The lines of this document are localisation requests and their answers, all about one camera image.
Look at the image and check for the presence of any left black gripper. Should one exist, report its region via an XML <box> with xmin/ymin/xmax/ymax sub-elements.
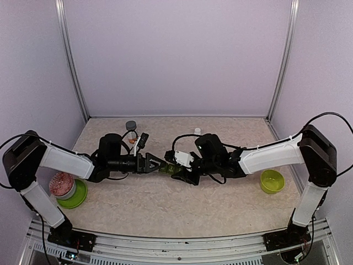
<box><xmin>108</xmin><ymin>152</ymin><xmax>167</xmax><ymax>174</ymax></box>

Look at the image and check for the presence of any green weekly pill organizer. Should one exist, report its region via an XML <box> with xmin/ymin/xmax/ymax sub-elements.
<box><xmin>159</xmin><ymin>164</ymin><xmax>181</xmax><ymax>175</ymax></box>

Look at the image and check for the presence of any orange pill bottle grey cap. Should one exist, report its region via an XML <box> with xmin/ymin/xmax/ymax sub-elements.
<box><xmin>125</xmin><ymin>120</ymin><xmax>138</xmax><ymax>144</ymax></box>

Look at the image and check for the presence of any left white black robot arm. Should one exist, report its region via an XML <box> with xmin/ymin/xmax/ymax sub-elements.
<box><xmin>2</xmin><ymin>130</ymin><xmax>166</xmax><ymax>246</ymax></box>

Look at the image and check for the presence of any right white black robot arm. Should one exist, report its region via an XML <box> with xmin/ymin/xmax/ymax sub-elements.
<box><xmin>164</xmin><ymin>112</ymin><xmax>343</xmax><ymax>245</ymax></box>

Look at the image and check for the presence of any small white pill bottle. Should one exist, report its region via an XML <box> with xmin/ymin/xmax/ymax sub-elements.
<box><xmin>194</xmin><ymin>128</ymin><xmax>201</xmax><ymax>135</ymax></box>

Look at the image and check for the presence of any green plate left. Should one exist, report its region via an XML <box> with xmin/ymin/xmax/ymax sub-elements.
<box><xmin>56</xmin><ymin>179</ymin><xmax>88</xmax><ymax>209</ymax></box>

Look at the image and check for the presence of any red patterned round tin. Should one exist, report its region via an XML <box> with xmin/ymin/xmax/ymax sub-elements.
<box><xmin>49</xmin><ymin>172</ymin><xmax>76</xmax><ymax>200</ymax></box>

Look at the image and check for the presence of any green bowl right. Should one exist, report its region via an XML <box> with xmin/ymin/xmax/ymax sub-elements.
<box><xmin>260</xmin><ymin>169</ymin><xmax>285</xmax><ymax>194</ymax></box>

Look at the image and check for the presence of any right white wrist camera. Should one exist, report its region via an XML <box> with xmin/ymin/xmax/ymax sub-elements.
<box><xmin>174</xmin><ymin>150</ymin><xmax>195</xmax><ymax>168</ymax></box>

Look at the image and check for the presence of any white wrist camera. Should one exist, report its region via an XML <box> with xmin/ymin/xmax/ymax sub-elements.
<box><xmin>174</xmin><ymin>150</ymin><xmax>195</xmax><ymax>168</ymax></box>
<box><xmin>132</xmin><ymin>132</ymin><xmax>149</xmax><ymax>156</ymax></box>

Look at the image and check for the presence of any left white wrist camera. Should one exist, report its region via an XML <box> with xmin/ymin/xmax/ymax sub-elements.
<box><xmin>132</xmin><ymin>132</ymin><xmax>149</xmax><ymax>156</ymax></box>

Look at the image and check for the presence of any front aluminium rail base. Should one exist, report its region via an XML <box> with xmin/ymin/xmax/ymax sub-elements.
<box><xmin>19</xmin><ymin>218</ymin><xmax>340</xmax><ymax>265</ymax></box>

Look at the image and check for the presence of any left aluminium frame post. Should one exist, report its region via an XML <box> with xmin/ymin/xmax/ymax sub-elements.
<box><xmin>55</xmin><ymin>0</ymin><xmax>90</xmax><ymax>123</ymax></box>

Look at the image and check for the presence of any aluminium frame post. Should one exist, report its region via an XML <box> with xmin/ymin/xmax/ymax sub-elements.
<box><xmin>266</xmin><ymin>0</ymin><xmax>299</xmax><ymax>123</ymax></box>
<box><xmin>55</xmin><ymin>0</ymin><xmax>90</xmax><ymax>123</ymax></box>

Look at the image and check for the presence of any right aluminium frame post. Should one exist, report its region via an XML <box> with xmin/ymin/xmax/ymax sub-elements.
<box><xmin>266</xmin><ymin>0</ymin><xmax>299</xmax><ymax>123</ymax></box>

